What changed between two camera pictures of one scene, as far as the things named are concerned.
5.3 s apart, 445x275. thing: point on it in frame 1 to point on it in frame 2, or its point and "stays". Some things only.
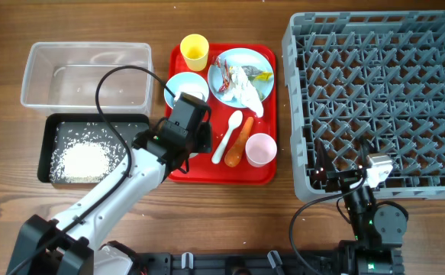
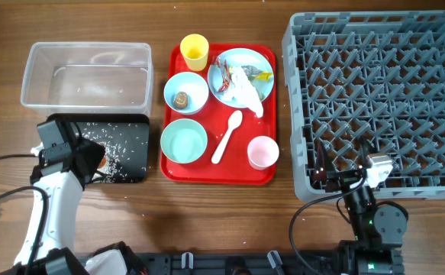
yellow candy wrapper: [263, 76] stays
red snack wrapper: [223, 63] stays
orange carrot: [233, 153] to [102, 163]
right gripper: [325, 171] stays
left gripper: [205, 133] to [92, 152]
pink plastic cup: [260, 149] stays
